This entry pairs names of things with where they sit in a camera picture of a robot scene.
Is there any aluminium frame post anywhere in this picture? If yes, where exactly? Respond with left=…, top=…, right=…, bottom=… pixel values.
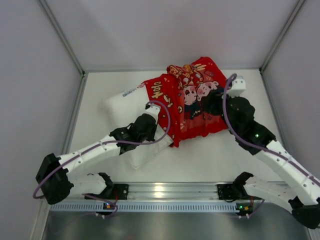
left=259, top=0, right=308, bottom=75
left=36, top=0, right=86, bottom=76

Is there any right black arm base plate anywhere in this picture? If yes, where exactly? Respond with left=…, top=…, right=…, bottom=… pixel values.
left=217, top=183, right=261, bottom=202

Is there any right aluminium frame post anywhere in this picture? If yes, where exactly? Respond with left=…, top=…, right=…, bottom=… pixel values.
left=259, top=0, right=308, bottom=75

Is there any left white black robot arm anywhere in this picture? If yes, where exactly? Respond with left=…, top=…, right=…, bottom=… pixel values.
left=35, top=113, right=158, bottom=205

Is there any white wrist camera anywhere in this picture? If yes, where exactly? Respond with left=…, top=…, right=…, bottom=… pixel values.
left=226, top=75, right=247, bottom=97
left=144, top=103, right=161, bottom=121

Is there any red printed pillowcase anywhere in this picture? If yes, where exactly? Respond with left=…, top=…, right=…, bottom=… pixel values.
left=143, top=56, right=227, bottom=148

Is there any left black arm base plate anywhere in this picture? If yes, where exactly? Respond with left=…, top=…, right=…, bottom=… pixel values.
left=84, top=183, right=129, bottom=200

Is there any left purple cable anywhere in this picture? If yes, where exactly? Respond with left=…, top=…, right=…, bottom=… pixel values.
left=33, top=100, right=172, bottom=218

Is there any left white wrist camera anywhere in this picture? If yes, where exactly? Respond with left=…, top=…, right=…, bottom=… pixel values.
left=144, top=103, right=161, bottom=121

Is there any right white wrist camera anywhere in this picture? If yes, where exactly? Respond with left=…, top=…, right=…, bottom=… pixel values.
left=226, top=75, right=247, bottom=97

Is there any aluminium mounting rail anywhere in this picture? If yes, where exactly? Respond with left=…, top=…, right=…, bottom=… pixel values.
left=62, top=181, right=288, bottom=201

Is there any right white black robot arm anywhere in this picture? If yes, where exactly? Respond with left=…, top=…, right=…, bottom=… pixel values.
left=203, top=90, right=320, bottom=230

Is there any slotted grey cable duct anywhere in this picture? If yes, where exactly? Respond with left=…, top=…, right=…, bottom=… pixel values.
left=50, top=201, right=252, bottom=213

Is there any purple cable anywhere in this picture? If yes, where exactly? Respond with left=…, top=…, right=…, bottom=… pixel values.
left=33, top=100, right=172, bottom=218
left=222, top=73, right=320, bottom=218

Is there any left aluminium frame post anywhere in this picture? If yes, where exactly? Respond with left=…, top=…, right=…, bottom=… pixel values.
left=36, top=0, right=86, bottom=76

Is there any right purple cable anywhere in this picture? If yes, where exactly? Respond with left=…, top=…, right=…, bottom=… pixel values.
left=222, top=73, right=320, bottom=218

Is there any white pillow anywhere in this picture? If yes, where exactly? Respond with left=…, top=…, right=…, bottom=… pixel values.
left=98, top=83, right=173, bottom=170

